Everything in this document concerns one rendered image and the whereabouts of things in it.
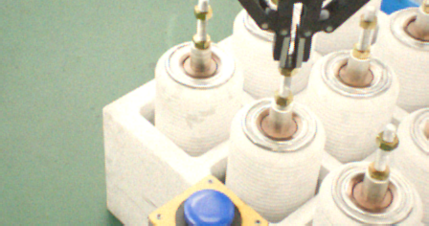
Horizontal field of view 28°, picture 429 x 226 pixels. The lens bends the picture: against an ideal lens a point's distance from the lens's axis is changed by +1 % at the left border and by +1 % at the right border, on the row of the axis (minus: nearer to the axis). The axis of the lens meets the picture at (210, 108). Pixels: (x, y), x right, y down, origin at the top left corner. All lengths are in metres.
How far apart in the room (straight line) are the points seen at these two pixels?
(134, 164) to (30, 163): 0.23
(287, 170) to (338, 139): 0.11
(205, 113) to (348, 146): 0.16
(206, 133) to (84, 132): 0.31
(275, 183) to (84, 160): 0.38
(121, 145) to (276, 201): 0.21
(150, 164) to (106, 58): 0.40
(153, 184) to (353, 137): 0.23
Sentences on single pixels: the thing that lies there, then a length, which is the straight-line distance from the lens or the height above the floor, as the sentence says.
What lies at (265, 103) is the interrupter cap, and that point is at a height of 0.25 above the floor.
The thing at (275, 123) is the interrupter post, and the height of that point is 0.26.
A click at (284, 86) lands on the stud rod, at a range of 0.81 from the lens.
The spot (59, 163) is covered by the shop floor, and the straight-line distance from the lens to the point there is 1.15.
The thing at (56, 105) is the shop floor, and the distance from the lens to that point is 1.23.
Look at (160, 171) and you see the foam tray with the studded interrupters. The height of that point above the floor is 0.16.
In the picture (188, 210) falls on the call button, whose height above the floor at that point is 0.33.
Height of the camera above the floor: 0.85
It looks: 44 degrees down
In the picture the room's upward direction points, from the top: 4 degrees clockwise
